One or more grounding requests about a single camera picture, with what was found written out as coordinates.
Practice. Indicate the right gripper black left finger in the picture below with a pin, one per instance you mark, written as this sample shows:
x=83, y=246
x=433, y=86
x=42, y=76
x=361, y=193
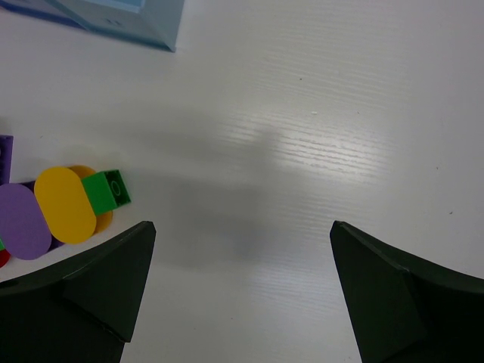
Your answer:
x=81, y=309

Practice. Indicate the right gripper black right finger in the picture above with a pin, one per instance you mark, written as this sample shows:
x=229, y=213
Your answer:
x=404, y=308

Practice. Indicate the green square lego brick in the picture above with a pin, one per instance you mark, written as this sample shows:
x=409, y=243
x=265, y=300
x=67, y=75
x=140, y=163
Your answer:
x=106, y=191

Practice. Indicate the purple lego brick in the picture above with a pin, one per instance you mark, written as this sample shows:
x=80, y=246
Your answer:
x=6, y=148

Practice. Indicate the pink and blue sorting tray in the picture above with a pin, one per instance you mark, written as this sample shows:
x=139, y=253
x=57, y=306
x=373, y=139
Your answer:
x=153, y=23

